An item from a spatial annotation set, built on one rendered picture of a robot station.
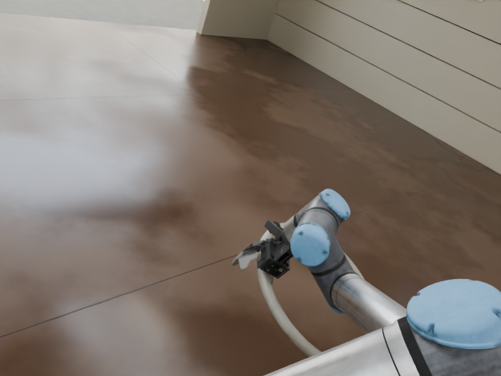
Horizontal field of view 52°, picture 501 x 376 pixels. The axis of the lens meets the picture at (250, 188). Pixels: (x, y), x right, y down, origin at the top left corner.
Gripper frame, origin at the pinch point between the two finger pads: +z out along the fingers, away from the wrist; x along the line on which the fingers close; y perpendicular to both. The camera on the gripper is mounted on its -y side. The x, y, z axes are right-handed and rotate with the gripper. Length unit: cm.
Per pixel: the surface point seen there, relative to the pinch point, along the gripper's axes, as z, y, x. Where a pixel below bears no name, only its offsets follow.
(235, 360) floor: 117, -54, 77
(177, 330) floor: 131, -67, 46
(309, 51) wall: 185, -735, 231
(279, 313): -7.1, 16.6, 5.5
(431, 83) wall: 60, -582, 348
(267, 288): -7.1, 10.5, 1.2
